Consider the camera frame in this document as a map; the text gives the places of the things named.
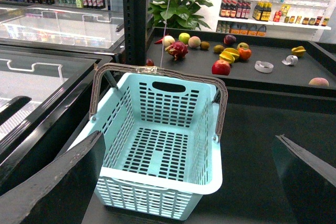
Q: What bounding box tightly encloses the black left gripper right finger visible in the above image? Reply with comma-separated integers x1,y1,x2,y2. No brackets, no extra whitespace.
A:
272,135,335,223

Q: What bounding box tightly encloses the white tape roll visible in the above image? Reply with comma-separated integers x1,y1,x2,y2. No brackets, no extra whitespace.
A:
255,61,274,73

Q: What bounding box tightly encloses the purple mangosteen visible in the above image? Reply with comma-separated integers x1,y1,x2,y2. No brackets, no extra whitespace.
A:
223,34,237,46

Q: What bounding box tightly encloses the red chili pepper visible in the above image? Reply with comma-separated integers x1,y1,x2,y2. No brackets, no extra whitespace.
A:
155,38,164,45

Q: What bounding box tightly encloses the green potted plant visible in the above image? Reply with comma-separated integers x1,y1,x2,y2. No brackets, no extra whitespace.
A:
148,0,213,30

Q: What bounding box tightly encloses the white shelf with sauce bottles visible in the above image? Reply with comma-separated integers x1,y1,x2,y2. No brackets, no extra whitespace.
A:
215,0,332,37

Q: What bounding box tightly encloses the brown kiwi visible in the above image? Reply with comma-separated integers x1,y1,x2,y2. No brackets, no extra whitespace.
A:
213,45,225,55
200,41,210,50

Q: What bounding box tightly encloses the pink peach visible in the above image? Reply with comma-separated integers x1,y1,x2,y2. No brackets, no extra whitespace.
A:
309,77,329,87

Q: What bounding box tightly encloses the grey basket handle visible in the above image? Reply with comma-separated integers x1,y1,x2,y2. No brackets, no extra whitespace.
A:
89,63,228,137

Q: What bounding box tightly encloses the red apple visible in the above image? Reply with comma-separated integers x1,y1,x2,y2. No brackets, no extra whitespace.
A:
212,60,231,76

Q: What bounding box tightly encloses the glass freezer lid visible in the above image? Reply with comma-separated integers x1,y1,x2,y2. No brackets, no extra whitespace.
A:
1,5,124,52
1,49,113,151

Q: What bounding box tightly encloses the small tape roll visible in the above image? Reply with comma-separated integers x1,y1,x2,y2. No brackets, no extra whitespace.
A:
282,55,299,66

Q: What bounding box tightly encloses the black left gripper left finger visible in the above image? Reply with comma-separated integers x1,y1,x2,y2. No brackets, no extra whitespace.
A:
1,131,106,223

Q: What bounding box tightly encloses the glass freezer lid near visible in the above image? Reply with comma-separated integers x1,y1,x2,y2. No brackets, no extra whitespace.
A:
1,49,113,151

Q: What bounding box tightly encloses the yellow starfruit pair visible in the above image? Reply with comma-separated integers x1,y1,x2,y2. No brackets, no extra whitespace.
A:
219,48,240,64

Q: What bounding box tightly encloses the yellow starfruit right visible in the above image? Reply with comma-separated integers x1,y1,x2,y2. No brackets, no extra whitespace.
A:
291,46,306,57

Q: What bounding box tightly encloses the green apple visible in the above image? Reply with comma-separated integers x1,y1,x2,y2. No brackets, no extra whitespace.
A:
178,33,191,45

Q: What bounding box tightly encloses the peach coloured round fruit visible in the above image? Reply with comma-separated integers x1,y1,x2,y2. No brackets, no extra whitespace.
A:
188,36,201,49

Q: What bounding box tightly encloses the pink dragon fruit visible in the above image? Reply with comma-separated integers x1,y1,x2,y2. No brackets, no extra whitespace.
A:
165,41,188,61

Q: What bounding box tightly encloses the small red fruit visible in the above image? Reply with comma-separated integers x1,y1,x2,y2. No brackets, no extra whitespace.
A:
146,59,155,67

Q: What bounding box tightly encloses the glass freezer lid far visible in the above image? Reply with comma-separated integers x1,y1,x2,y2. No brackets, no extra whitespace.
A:
1,5,124,52

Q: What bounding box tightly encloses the orange persimmon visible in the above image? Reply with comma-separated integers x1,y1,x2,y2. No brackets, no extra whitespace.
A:
238,47,252,61

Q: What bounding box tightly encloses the black shelf post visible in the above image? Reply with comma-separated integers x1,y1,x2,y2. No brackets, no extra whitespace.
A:
123,0,149,66

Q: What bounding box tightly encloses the light blue plastic basket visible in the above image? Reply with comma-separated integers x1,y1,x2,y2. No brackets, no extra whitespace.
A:
75,73,223,220

